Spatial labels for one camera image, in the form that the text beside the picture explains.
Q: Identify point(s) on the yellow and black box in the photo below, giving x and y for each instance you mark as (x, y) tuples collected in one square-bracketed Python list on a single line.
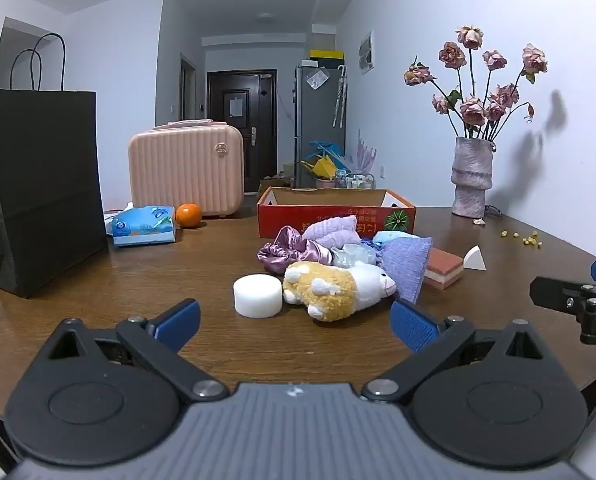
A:
[(328, 55)]

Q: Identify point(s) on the storage cart with bottles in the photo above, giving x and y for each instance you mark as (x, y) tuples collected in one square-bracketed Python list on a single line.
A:
[(355, 181)]

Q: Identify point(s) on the brown scouring sponge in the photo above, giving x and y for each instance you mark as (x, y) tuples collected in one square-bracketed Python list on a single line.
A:
[(445, 270)]

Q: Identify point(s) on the light blue plush toy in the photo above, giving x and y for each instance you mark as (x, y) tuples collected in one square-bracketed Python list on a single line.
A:
[(395, 238)]

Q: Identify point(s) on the clear plastic bag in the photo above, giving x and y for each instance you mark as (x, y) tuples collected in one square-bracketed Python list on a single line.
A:
[(316, 79)]

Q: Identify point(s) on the purple satin pouch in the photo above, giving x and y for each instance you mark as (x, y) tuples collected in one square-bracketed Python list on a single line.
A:
[(278, 255)]

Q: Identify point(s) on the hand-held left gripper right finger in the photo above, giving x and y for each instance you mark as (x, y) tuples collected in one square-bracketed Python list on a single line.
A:
[(415, 325)]

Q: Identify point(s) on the purple knit cloth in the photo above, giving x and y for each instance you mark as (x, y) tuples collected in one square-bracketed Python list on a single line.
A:
[(405, 270)]

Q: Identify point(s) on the brown cardboard box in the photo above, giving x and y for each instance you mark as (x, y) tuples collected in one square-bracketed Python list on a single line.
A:
[(273, 184)]

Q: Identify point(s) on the translucent white scrunchie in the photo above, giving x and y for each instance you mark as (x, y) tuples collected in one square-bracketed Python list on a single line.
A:
[(350, 255)]

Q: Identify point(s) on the purple textured vase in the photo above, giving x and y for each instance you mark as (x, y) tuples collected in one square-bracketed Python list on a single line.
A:
[(472, 180)]

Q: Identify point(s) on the scattered yellow crumbs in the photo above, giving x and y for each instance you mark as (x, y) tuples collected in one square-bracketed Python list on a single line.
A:
[(530, 241)]

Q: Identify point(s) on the hanging folded umbrellas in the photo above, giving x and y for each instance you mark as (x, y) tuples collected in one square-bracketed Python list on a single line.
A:
[(340, 95)]

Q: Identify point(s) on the pink ribbed suitcase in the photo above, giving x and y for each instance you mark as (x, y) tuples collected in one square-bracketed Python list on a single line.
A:
[(178, 170)]

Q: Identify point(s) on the interior side door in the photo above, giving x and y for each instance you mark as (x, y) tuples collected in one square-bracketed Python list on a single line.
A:
[(188, 90)]

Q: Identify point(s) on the black paper bag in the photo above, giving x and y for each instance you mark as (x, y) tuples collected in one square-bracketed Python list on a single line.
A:
[(43, 185)]

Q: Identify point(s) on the red cardboard box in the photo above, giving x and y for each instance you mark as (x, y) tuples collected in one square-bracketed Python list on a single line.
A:
[(278, 220)]

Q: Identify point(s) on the round ceiling light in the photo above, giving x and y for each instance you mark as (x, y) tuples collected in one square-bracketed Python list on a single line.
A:
[(265, 17)]

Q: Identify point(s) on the yellow and white plush alpaca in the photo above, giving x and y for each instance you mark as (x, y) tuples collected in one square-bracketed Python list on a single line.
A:
[(328, 290)]

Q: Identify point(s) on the lavender fuzzy sock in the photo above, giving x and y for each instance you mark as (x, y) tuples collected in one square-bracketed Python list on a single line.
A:
[(328, 232)]

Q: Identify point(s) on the white wedge makeup sponge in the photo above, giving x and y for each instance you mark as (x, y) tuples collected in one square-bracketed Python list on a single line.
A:
[(475, 260)]

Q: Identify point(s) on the bunch of dried pink roses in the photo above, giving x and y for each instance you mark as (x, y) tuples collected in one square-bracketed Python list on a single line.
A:
[(473, 110)]

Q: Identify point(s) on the dark entrance door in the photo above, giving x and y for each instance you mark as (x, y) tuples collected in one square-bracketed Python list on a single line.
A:
[(238, 150)]

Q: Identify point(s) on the white paper notice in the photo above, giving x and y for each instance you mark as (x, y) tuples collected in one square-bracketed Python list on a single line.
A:
[(236, 107)]

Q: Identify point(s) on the yellow folded item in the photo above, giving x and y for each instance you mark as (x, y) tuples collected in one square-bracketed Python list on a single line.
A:
[(320, 167)]

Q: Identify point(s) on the white round sponge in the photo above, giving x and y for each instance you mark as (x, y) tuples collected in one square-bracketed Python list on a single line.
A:
[(257, 297)]

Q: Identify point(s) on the orange fruit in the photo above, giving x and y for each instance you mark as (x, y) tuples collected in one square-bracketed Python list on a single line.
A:
[(188, 215)]

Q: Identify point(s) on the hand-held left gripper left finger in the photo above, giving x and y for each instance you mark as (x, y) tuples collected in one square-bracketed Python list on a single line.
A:
[(178, 325)]

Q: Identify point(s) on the light blue patterned tissue pack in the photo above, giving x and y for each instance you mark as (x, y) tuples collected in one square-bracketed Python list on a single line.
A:
[(143, 225)]

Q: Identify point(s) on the grey cabinet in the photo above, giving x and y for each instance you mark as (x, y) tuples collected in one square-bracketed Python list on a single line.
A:
[(318, 120)]

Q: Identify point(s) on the white wall panel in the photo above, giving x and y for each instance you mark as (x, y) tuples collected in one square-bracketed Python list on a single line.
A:
[(366, 52)]

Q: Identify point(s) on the blue folded item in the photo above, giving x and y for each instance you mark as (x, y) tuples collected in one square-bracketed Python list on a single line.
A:
[(328, 150)]

